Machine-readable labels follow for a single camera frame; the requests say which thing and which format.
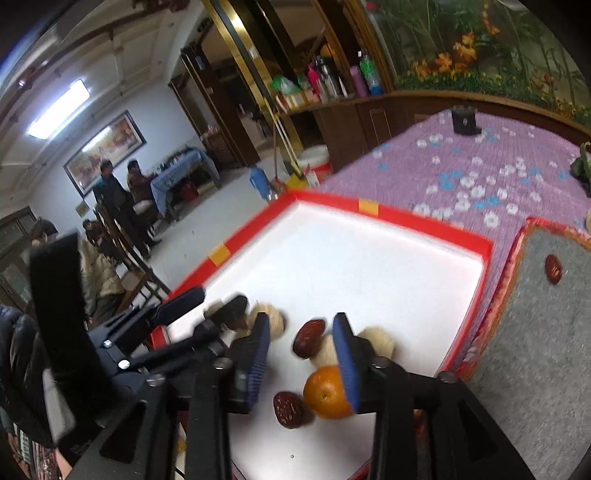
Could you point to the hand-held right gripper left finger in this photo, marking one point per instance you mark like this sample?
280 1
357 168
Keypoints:
258 360

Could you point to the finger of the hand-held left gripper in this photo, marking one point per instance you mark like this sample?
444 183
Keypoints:
175 307
226 311

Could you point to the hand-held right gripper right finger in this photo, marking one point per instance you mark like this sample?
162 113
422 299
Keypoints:
344 360

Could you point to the orange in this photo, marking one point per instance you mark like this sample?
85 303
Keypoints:
323 390

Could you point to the dark red date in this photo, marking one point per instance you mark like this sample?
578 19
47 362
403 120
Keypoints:
291 408
553 268
308 338

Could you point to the red box with white inside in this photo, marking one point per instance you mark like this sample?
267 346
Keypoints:
369 277

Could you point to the wooden chair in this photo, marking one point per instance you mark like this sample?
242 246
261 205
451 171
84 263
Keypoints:
138 277

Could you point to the blue thermos jug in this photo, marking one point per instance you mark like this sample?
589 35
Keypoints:
259 183

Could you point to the table with blue cloth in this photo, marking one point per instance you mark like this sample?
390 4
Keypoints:
184 168

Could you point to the white and red bucket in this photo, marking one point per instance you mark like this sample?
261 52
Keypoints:
316 160

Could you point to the grey felt mat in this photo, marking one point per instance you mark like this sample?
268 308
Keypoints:
531 346

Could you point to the ceiling light panel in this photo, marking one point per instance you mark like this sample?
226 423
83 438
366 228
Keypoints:
57 108

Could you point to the purple floral tablecloth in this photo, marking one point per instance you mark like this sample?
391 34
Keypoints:
415 166

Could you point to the wooden side cabinet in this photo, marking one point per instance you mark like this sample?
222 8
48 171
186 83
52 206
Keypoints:
351 127

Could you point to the green packet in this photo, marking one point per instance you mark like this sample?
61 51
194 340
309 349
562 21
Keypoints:
284 86

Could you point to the pink bottle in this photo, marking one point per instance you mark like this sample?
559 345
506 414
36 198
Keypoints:
314 82

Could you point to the steel thermos flask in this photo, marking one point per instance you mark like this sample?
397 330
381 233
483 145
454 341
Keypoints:
328 79

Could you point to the purple bottle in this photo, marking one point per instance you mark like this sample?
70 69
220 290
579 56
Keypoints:
358 82

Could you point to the black clamp device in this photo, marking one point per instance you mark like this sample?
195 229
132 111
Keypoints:
464 120

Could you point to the green bottle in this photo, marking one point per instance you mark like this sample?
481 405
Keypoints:
370 74

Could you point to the green artificial leafy plant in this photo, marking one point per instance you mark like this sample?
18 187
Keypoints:
582 166

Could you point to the artificial flower display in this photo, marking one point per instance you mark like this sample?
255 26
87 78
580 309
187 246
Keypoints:
485 46

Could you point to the framed wall painting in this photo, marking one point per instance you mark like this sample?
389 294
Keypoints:
106 150

